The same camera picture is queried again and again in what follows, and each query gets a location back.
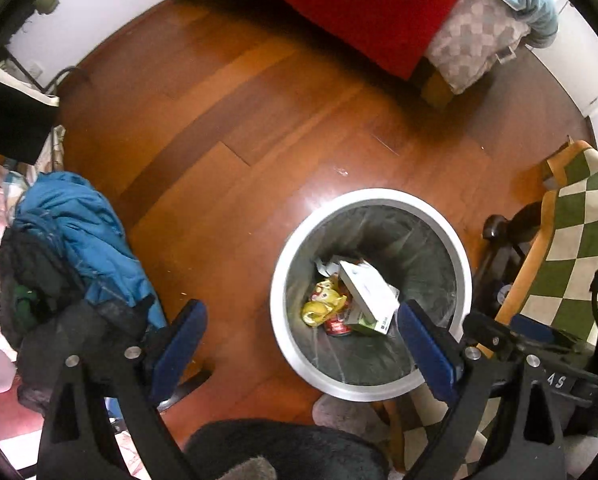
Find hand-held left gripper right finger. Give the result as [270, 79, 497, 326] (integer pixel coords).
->
[398, 300, 565, 480]

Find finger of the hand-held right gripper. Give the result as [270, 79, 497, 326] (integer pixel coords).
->
[509, 316, 586, 354]
[462, 312, 519, 359]

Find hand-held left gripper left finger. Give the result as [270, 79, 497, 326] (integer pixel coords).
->
[38, 299, 210, 480]

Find green white carton box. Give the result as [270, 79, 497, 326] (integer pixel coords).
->
[338, 258, 401, 337]

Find red soda can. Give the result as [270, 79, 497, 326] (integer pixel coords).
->
[325, 312, 353, 336]

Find white round trash bin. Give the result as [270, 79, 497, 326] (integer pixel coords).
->
[270, 188, 474, 402]

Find yellow snack bag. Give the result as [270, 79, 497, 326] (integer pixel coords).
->
[301, 294, 348, 329]

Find black chair leg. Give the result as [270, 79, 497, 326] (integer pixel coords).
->
[156, 370, 213, 414]

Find black plastic object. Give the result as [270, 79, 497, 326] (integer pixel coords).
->
[474, 200, 546, 312]

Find green white checkered table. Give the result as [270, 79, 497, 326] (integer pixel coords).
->
[389, 140, 598, 480]

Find blue jacket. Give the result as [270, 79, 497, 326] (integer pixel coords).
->
[14, 171, 168, 329]

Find dark clothing heap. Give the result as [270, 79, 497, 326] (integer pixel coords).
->
[0, 230, 152, 413]

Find person's dark grey trousers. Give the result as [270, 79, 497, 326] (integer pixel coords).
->
[184, 420, 391, 480]

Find black cloth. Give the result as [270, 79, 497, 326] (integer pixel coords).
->
[0, 62, 60, 164]

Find red bed sheet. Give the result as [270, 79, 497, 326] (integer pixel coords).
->
[204, 0, 468, 81]

